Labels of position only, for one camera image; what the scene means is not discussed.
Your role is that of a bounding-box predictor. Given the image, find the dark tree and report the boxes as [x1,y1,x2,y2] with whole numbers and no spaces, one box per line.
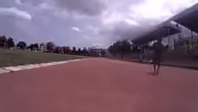
[107,39,134,60]

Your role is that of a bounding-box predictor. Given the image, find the red running track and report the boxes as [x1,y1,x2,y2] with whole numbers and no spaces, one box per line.
[0,49,198,112]

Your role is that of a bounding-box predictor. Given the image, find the row of trees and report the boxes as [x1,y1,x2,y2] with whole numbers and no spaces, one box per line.
[0,33,109,59]

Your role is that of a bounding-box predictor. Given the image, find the person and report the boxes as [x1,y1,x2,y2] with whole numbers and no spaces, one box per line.
[150,39,165,77]

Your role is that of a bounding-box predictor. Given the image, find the pale concrete kerb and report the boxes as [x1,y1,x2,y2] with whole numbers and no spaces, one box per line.
[0,52,85,84]

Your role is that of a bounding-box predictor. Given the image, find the green grass field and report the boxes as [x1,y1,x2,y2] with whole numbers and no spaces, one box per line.
[0,47,88,76]

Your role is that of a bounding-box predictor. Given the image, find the grandstand building with roof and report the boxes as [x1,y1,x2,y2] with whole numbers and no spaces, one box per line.
[128,0,198,68]

